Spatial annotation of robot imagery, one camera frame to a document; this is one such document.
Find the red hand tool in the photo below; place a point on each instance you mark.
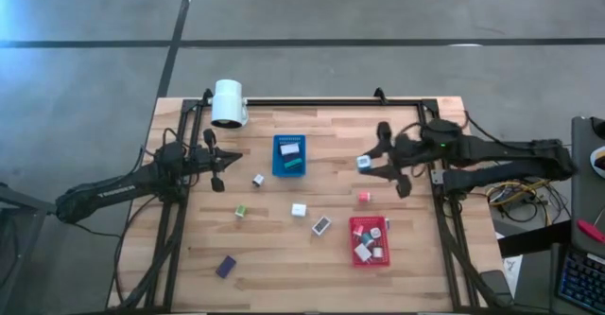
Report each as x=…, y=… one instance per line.
x=591, y=231

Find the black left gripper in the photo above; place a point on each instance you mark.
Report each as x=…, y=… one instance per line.
x=210, y=159

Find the navy blue flat box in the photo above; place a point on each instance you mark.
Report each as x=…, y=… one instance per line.
x=226, y=266

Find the dark grey flat device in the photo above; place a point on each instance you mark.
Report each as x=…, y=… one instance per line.
x=496, y=286

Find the white charger black trim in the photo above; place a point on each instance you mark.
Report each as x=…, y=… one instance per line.
x=377, y=252

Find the black desk object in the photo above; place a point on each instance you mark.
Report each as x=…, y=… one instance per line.
x=600, y=127

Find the blue plastic basket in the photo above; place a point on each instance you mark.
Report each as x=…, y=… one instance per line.
x=278, y=170

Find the teal box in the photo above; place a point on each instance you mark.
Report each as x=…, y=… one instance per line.
x=293, y=162

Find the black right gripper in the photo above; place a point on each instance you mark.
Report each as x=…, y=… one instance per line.
x=409, y=156

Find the white cylindrical lamp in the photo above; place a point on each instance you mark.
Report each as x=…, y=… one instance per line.
x=228, y=99

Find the green white charger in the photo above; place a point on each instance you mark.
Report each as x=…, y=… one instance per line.
x=240, y=211

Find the white printed charger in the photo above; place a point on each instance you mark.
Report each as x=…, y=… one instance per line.
x=298, y=209

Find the white printed paper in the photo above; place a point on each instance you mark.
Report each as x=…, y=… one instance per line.
x=514, y=267

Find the red plastic basket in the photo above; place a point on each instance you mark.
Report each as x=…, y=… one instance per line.
x=354, y=260

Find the small blue grey item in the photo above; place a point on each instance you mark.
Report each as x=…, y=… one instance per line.
x=387, y=223

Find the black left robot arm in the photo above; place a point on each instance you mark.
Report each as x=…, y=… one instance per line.
x=118, y=189

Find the dark grey side desk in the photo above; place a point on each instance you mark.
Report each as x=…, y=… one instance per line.
x=583, y=197

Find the grey metal stand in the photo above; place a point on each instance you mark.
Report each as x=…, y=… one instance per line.
x=33, y=204

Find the black backlit keyboard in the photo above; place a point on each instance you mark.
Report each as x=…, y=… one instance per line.
x=583, y=282

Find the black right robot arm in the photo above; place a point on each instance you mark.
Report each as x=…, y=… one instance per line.
x=510, y=154

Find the red white charger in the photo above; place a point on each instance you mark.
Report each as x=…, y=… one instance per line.
x=357, y=230

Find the pink white charger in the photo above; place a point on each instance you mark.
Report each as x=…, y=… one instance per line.
x=364, y=196

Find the white box dark label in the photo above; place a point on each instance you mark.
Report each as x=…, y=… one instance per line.
x=321, y=225

